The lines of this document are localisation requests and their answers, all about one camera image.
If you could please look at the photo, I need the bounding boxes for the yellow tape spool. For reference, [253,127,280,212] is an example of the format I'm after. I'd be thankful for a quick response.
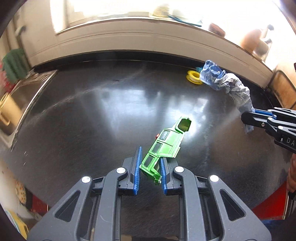
[186,70,203,85]

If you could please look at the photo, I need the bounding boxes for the green hanging towel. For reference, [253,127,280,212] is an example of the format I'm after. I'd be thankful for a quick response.
[2,48,30,83]

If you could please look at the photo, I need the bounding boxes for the stainless steel sink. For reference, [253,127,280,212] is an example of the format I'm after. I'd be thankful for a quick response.
[1,70,58,149]

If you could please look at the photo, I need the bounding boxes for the yellow crate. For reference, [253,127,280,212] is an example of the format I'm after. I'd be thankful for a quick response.
[5,210,29,240]

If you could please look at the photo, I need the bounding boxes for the clay pot on sill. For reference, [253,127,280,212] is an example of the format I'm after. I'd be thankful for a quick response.
[240,29,262,54]

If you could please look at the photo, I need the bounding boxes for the red box on floor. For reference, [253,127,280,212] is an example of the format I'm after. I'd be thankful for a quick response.
[31,195,50,216]

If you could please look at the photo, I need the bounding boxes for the wooden cutting board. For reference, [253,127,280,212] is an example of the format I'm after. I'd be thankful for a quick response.
[267,68,295,110]

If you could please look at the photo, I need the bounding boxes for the person's right hand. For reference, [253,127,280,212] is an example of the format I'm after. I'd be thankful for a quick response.
[287,154,296,193]

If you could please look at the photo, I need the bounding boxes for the blue grey paper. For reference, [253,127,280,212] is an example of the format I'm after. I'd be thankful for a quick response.
[199,59,256,135]

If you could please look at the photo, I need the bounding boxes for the round patterned pot lid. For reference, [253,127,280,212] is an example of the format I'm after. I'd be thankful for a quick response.
[15,180,27,205]

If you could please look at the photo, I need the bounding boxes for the brown scrub pad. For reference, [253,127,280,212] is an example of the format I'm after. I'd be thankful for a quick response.
[208,23,226,38]

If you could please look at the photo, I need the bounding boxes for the beige plastic pitcher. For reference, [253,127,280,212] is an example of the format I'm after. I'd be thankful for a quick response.
[1,93,23,136]

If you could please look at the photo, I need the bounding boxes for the green toy car shell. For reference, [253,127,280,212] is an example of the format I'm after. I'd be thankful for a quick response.
[139,118,191,184]

